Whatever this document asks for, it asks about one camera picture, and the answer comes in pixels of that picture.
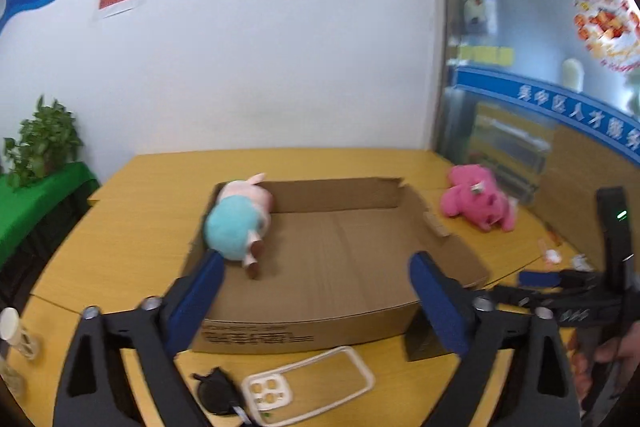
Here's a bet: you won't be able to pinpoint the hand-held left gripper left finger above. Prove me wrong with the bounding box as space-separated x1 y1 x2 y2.
52 251 226 427

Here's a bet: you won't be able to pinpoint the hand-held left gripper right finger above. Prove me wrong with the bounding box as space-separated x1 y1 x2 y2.
407 251 583 427

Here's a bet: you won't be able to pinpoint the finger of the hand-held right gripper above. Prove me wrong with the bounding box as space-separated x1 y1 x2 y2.
517 269 605 294
485 284 567 310

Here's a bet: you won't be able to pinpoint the black sunglasses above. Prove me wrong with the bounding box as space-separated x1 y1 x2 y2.
191 367 253 425

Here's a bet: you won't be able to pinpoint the brown cardboard box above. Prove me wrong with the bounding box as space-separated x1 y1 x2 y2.
180 177 491 355

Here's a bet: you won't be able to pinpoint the wooden desktop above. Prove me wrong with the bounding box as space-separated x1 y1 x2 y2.
0 148 621 427

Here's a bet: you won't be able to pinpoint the person's right hand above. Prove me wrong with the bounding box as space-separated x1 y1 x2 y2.
595 321 640 377

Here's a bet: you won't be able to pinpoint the blue and pink plush pig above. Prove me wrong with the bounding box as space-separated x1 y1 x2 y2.
204 173 275 280

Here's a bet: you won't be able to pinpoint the pink plush toy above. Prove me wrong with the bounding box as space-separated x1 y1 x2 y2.
440 163 518 234

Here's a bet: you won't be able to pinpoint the white phone case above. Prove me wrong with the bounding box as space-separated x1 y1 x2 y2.
241 346 376 425

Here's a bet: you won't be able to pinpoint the white paper cup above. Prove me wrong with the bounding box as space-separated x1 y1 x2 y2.
0 307 41 360

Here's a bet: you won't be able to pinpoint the blue banner strip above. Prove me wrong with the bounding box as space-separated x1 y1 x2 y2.
455 67 640 148

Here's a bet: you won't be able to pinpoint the large green potted plant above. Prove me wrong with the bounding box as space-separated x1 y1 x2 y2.
2 94 83 190

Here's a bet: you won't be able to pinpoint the round red window sticker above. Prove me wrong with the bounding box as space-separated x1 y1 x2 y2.
572 0 640 72

